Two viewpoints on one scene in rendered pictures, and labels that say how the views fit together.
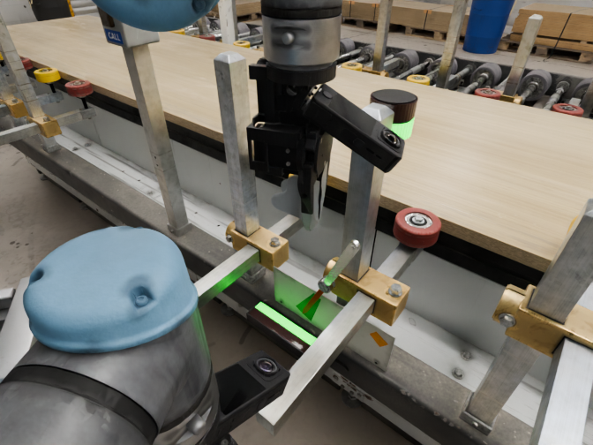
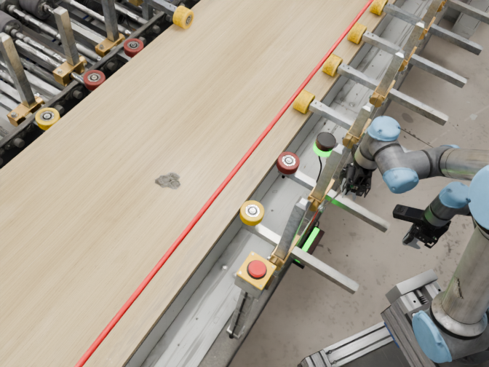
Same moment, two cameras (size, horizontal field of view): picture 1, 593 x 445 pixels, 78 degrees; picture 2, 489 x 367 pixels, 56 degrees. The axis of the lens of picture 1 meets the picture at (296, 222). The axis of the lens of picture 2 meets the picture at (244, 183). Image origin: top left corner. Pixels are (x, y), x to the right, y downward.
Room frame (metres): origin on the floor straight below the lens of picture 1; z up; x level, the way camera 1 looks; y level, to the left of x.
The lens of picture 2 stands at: (0.94, 0.69, 2.22)
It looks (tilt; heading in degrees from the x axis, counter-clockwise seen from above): 57 degrees down; 253
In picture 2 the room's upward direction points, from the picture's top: 12 degrees clockwise
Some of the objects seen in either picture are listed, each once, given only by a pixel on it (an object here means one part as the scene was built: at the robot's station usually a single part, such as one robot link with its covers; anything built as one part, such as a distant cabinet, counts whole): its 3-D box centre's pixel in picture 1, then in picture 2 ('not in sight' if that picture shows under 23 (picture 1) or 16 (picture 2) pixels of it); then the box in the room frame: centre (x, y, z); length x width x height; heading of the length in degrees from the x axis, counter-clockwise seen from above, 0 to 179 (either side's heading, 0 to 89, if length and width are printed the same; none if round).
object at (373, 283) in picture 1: (364, 286); (318, 193); (0.42, -0.11, 0.85); 0.14 x 0.06 x 0.05; 51
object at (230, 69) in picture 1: (243, 189); (287, 239); (0.59, 0.10, 0.93); 0.04 x 0.04 x 0.48; 51
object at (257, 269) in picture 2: not in sight; (257, 269); (0.75, 0.30, 1.22); 0.04 x 0.04 x 0.02
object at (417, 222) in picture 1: (412, 242); (286, 168); (0.52, -0.22, 0.85); 0.08 x 0.08 x 0.11
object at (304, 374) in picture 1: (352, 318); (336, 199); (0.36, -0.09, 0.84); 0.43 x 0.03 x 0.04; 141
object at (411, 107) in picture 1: (392, 105); (325, 141); (0.47, -0.12, 1.14); 0.06 x 0.06 x 0.02
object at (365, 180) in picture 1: (356, 254); (320, 188); (0.43, -0.09, 0.91); 0.04 x 0.04 x 0.48; 51
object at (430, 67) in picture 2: not in sight; (409, 56); (-0.07, -0.70, 0.95); 0.50 x 0.04 x 0.04; 141
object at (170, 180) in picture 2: not in sight; (168, 178); (0.95, -0.16, 0.91); 0.09 x 0.07 x 0.02; 170
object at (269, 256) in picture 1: (256, 242); (283, 250); (0.57, 0.08, 0.81); 0.14 x 0.06 x 0.05; 51
